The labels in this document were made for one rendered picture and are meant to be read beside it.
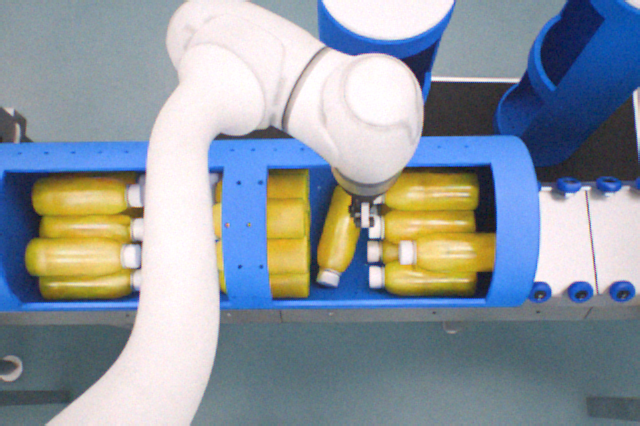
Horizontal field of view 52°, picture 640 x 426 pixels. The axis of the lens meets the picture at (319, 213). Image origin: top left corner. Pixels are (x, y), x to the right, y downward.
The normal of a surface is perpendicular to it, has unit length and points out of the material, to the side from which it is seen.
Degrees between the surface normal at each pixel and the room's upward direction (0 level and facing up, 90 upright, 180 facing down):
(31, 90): 0
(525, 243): 29
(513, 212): 11
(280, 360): 0
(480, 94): 0
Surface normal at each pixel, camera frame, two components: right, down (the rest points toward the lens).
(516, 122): -0.03, -0.25
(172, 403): 0.79, -0.24
